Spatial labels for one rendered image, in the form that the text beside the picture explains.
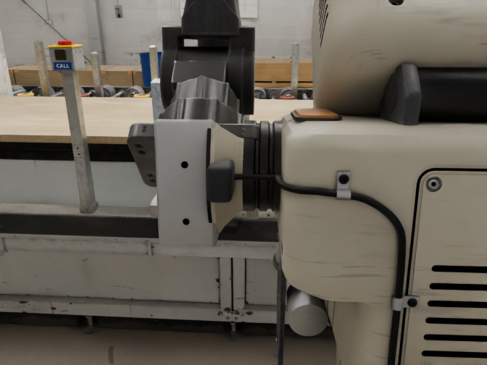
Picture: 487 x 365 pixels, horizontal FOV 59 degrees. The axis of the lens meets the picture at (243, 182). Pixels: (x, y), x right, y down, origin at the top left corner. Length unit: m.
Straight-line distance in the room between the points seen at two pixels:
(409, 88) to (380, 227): 0.10
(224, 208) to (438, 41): 0.21
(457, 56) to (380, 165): 0.10
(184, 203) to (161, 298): 1.56
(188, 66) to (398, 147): 0.24
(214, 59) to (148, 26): 8.23
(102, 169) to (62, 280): 0.58
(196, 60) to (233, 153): 0.15
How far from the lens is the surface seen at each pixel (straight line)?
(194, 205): 0.37
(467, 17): 0.35
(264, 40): 8.41
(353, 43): 0.33
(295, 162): 0.30
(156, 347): 1.97
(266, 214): 1.37
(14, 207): 1.64
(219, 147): 0.35
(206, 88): 0.43
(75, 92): 1.38
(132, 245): 1.54
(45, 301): 2.08
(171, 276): 1.85
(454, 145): 0.31
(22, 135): 1.74
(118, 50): 8.92
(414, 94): 0.32
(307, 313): 0.50
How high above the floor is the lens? 1.31
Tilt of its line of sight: 22 degrees down
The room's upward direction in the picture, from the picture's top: straight up
